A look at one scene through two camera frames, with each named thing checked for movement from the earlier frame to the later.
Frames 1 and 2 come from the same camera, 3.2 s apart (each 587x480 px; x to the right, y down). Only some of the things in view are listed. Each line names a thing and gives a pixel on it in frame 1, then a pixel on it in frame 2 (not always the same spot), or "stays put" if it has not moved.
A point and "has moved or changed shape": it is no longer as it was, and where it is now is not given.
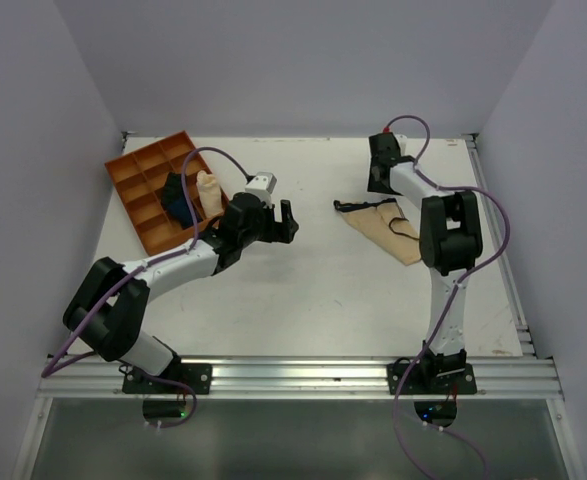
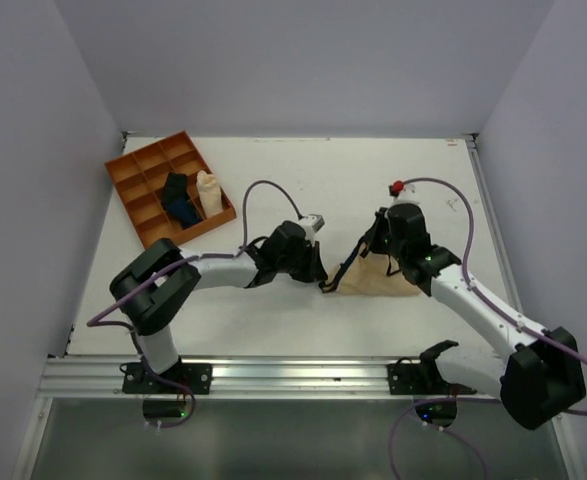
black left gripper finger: (289, 226) -> (317, 268)
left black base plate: (197, 376) stays put
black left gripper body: (256, 232) -> (298, 264)
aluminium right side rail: (522, 330) stays put
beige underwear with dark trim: (386, 225) has moved or changed shape
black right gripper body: (378, 186) -> (397, 251)
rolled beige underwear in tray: (210, 194) stays put
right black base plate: (457, 383) stays put
